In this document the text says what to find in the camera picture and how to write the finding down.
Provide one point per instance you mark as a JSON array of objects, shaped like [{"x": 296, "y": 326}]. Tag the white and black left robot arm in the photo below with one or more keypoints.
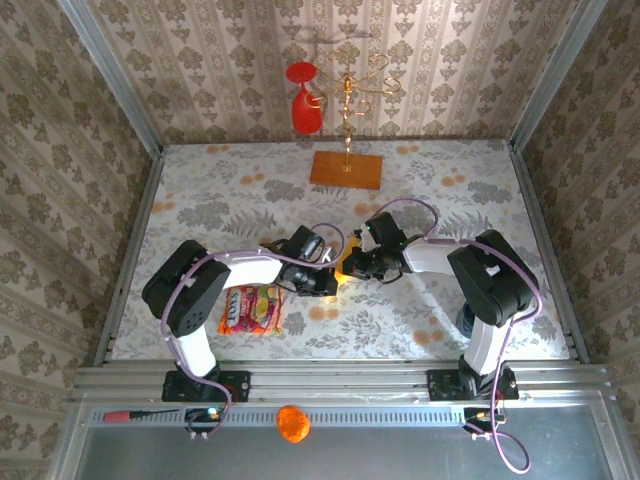
[{"x": 185, "y": 295}]

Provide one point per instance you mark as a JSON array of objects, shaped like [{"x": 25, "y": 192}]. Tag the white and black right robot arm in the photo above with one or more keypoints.
[{"x": 492, "y": 285}]

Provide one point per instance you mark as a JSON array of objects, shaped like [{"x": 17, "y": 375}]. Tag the floral tablecloth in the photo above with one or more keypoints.
[{"x": 390, "y": 320}]

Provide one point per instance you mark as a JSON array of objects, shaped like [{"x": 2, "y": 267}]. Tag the orange candy bag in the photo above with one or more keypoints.
[{"x": 255, "y": 312}]

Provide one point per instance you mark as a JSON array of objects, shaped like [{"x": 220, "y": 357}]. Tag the gold glass rack wooden base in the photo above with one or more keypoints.
[{"x": 345, "y": 172}]

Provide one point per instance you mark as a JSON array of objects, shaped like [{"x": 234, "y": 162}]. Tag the blue cup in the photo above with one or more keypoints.
[{"x": 465, "y": 325}]

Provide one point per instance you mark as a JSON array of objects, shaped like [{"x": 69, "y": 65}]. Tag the orange mesh ball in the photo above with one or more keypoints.
[{"x": 293, "y": 424}]

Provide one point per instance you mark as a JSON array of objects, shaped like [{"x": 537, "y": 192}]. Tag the red wine glass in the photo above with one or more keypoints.
[{"x": 305, "y": 115}]

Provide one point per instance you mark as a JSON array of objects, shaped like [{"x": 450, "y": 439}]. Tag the black controller board with LED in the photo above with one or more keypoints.
[
  {"x": 202, "y": 417},
  {"x": 477, "y": 416}
]

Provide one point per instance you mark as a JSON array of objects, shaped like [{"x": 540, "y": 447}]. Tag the aluminium frame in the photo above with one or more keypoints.
[{"x": 130, "y": 110}]

